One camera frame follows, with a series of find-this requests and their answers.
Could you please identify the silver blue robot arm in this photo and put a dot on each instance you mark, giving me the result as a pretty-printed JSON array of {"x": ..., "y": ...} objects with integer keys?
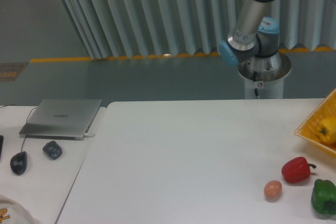
[{"x": 242, "y": 41}]

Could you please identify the folding white partition screen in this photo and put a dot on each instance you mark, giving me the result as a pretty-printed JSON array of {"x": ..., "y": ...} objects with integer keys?
[{"x": 129, "y": 28}]

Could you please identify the silver closed laptop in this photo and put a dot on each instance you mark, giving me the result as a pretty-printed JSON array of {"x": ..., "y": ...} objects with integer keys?
[{"x": 61, "y": 119}]

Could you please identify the black power adapter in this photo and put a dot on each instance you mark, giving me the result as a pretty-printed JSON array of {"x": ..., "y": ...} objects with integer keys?
[{"x": 52, "y": 150}]

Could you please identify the brown egg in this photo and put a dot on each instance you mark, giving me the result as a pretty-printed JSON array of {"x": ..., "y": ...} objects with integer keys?
[{"x": 273, "y": 189}]

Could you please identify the yellow wicker basket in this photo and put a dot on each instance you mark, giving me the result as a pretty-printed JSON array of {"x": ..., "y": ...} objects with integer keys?
[{"x": 308, "y": 129}]

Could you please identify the red bell pepper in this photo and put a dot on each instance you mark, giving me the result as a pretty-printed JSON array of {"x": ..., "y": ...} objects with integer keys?
[{"x": 297, "y": 170}]

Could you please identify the brown floor sign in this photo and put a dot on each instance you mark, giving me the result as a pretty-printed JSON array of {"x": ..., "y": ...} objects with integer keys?
[{"x": 10, "y": 71}]

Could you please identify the yellow bell pepper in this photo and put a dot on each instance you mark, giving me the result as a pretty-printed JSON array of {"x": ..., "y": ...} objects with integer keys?
[{"x": 326, "y": 130}]

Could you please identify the black computer mouse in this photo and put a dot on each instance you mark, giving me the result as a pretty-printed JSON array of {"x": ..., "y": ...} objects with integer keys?
[{"x": 18, "y": 163}]

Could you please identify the black device at edge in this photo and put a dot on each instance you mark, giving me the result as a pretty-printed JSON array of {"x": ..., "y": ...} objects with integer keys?
[{"x": 1, "y": 145}]

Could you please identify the green bell pepper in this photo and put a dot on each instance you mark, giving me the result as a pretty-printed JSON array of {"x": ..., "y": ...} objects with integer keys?
[{"x": 323, "y": 197}]

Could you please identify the white cloth with print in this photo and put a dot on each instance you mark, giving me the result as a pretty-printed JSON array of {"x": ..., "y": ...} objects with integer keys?
[{"x": 13, "y": 212}]

